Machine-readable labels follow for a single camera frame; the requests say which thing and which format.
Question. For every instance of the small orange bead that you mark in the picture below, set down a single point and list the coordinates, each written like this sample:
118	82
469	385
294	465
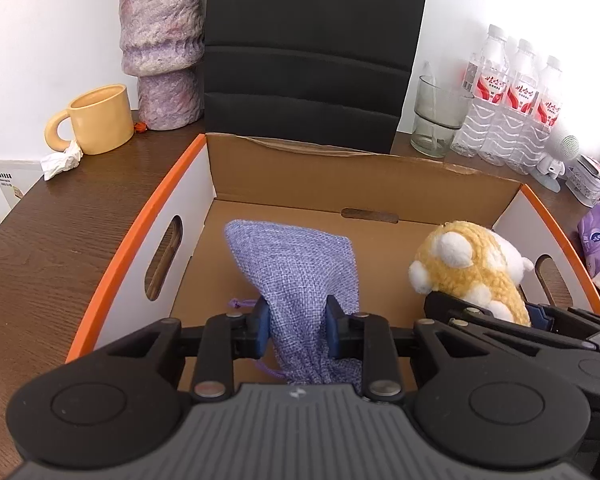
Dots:
140	127

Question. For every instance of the purple textured vase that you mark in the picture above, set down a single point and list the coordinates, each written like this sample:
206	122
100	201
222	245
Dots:
160	35

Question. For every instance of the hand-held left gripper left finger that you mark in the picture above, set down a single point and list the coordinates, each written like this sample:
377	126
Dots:
261	320

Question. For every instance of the white lidded storage box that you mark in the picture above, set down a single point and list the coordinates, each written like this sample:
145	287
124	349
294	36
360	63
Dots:
587	185

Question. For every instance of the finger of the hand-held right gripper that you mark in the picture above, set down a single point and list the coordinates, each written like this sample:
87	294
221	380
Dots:
440	306
539	316

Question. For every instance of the yellow mug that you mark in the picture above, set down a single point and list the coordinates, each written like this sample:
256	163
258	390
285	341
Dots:
102	120

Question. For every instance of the black paper bag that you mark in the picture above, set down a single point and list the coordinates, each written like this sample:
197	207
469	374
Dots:
305	35

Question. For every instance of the white robot-shaped speaker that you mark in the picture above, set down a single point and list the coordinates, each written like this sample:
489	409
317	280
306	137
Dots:
565	147

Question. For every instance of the white booklet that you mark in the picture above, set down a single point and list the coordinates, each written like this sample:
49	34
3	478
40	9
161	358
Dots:
17	180

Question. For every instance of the yellow and white plush toy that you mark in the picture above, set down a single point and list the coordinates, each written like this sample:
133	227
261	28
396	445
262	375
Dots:
475	270

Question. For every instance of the small crumpled white tissue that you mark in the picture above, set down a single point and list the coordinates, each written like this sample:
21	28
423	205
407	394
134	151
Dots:
62	160

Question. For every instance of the orange-rimmed cardboard box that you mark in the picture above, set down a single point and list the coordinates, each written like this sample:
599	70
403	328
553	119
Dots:
290	175

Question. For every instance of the clear drinking glass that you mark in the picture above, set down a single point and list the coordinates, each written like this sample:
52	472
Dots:
437	130

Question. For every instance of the red-label water bottle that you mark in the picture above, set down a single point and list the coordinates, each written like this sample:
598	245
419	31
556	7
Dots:
515	130
485	125
542	110

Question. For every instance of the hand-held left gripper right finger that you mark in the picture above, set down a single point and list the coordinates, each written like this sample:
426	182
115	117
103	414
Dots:
332	332

